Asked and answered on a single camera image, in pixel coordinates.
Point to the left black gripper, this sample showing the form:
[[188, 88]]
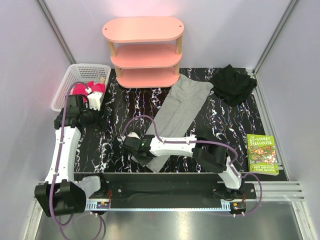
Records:
[[101, 124]]

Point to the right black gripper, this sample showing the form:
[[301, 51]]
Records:
[[143, 162]]

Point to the grey t-shirt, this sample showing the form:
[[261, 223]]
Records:
[[181, 106]]

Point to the black t-shirt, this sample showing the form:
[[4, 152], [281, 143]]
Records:
[[232, 86]]

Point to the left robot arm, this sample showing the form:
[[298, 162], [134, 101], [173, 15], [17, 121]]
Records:
[[61, 194]]

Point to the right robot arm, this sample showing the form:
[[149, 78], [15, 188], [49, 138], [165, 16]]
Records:
[[212, 156]]

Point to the red t-shirt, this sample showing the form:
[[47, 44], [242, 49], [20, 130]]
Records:
[[80, 89]]

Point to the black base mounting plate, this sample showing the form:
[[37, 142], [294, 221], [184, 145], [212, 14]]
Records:
[[169, 191]]

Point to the pink three-tier shelf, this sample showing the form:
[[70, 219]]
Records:
[[145, 51]]

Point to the green treehouse book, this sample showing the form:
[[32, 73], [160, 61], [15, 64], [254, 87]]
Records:
[[261, 154]]

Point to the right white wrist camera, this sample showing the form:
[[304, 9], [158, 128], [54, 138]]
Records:
[[131, 138]]

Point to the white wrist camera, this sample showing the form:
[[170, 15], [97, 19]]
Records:
[[95, 99], [131, 138]]

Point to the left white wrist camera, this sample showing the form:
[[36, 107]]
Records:
[[95, 99]]

